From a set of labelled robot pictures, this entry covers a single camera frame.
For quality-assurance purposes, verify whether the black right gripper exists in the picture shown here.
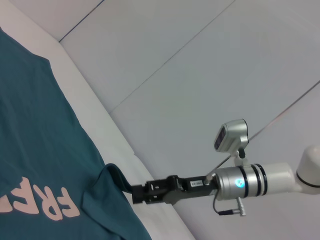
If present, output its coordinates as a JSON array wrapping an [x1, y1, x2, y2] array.
[[131, 174, 219, 206]]

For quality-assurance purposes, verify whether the teal FREE print t-shirt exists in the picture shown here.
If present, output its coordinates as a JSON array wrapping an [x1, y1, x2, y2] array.
[[0, 26, 153, 240]]

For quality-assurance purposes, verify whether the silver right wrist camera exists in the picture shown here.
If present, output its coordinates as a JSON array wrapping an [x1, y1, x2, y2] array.
[[213, 118, 250, 166]]

